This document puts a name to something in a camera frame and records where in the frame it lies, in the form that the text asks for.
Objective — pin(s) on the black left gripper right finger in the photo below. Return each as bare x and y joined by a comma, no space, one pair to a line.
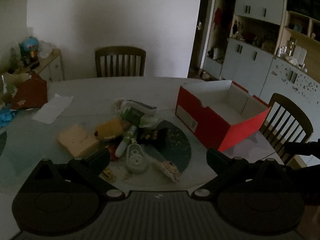
264,198

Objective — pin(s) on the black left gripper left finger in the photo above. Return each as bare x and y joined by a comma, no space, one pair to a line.
60,199

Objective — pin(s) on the beige sponge block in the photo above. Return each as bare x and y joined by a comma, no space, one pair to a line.
77,141

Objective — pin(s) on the white green tube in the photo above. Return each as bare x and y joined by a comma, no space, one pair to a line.
124,143

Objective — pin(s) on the white tape dispenser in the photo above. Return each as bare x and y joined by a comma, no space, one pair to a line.
136,162

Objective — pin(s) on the yellow plush toy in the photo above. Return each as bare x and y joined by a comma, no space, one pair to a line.
111,129

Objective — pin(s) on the black remote control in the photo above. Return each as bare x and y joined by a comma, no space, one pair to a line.
147,136

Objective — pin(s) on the plastic bag with box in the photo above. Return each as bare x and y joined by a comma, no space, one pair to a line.
136,113

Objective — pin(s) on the dark wooden chair right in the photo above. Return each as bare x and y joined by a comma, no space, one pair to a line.
285,122

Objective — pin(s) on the white paper towel sheet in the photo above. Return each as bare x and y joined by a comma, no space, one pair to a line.
52,109

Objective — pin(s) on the red cardboard shoe box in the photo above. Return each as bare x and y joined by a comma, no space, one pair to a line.
220,114

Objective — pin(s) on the blue glove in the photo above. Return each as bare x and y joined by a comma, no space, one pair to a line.
6,115

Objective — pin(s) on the dark red cloth bag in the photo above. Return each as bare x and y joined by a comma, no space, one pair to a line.
32,93

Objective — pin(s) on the wooden side cabinet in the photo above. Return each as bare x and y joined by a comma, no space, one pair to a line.
49,68

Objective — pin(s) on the blue globe toy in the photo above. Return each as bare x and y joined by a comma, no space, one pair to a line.
29,45

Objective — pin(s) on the light blue wall cabinet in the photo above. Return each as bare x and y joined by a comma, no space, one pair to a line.
246,35

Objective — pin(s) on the dark wooden chair at wall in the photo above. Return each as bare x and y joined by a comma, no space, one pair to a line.
120,61

